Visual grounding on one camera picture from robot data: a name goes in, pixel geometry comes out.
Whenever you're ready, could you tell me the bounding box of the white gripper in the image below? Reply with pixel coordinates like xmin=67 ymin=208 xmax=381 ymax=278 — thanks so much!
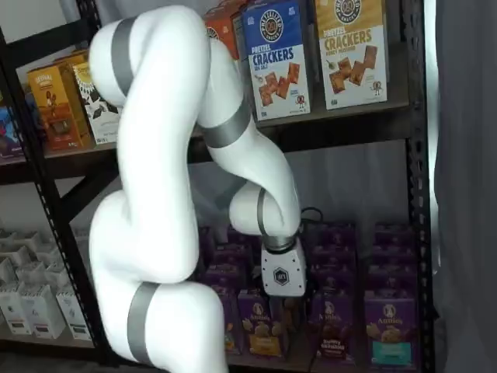
xmin=254 ymin=242 xmax=317 ymax=324

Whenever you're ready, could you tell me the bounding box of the purple Annie's box orange patch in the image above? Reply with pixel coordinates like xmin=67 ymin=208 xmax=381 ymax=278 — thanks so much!
xmin=237 ymin=289 xmax=300 ymax=357

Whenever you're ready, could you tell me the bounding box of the purple Annie's box teal patch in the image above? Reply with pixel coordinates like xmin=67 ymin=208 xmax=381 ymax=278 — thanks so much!
xmin=364 ymin=297 xmax=419 ymax=372
xmin=367 ymin=264 xmax=417 ymax=301
xmin=374 ymin=223 xmax=415 ymax=248
xmin=371 ymin=244 xmax=415 ymax=269

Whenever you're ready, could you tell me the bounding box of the white carton box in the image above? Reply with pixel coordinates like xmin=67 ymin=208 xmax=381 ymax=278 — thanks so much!
xmin=19 ymin=285 xmax=67 ymax=339
xmin=73 ymin=228 xmax=94 ymax=250
xmin=44 ymin=262 xmax=75 ymax=288
xmin=0 ymin=289 xmax=32 ymax=336
xmin=55 ymin=287 xmax=91 ymax=342
xmin=17 ymin=262 xmax=50 ymax=288
xmin=0 ymin=258 xmax=20 ymax=291

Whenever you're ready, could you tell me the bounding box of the blue pretzel crackers box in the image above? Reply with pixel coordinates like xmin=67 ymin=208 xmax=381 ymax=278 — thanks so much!
xmin=242 ymin=0 xmax=311 ymax=121

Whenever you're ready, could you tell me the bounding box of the yellow pretzel crackers box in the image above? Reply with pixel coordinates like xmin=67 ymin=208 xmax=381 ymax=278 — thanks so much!
xmin=315 ymin=0 xmax=389 ymax=110

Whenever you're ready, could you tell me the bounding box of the white Sweet Thins box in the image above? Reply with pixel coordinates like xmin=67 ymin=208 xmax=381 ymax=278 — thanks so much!
xmin=72 ymin=60 xmax=120 ymax=145

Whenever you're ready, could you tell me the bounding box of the orange pretzel crackers box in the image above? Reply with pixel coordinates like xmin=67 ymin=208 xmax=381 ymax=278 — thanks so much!
xmin=204 ymin=9 xmax=244 ymax=60
xmin=211 ymin=0 xmax=249 ymax=15

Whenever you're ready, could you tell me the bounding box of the orange cookie box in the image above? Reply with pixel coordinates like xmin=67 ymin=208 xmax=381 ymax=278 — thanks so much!
xmin=54 ymin=49 xmax=92 ymax=70
xmin=26 ymin=64 xmax=92 ymax=152

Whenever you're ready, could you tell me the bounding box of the blue purple snack box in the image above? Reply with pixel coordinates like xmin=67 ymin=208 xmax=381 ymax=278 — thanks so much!
xmin=0 ymin=104 xmax=26 ymax=162

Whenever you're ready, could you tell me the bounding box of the black metal shelving rack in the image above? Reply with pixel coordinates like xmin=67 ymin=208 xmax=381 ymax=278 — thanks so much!
xmin=0 ymin=0 xmax=436 ymax=373

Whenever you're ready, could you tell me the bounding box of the white cartons group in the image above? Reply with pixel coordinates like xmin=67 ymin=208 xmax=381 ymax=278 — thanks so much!
xmin=0 ymin=155 xmax=102 ymax=364

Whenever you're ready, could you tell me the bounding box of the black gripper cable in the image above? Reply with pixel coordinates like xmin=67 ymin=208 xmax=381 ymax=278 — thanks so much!
xmin=299 ymin=207 xmax=324 ymax=236

